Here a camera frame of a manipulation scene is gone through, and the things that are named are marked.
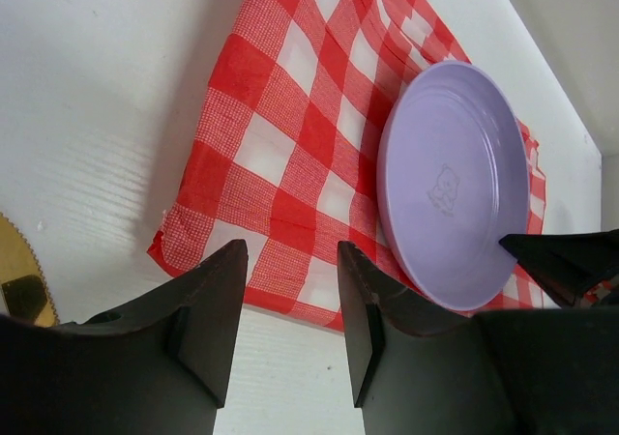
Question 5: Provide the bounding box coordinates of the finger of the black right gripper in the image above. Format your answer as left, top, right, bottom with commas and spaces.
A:
499, 229, 618, 307

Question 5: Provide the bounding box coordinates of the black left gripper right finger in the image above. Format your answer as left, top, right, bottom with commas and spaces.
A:
338, 242, 516, 434

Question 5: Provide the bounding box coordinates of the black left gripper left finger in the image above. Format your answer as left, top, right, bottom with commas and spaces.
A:
58, 240, 248, 434

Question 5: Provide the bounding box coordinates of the purple plastic plate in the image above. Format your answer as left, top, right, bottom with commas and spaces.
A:
376, 61, 530, 311

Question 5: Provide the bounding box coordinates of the red white checkered cloth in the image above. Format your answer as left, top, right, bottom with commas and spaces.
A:
147, 0, 547, 333

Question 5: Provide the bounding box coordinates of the gold knife green handle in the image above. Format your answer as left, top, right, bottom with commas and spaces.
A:
1, 214, 59, 328

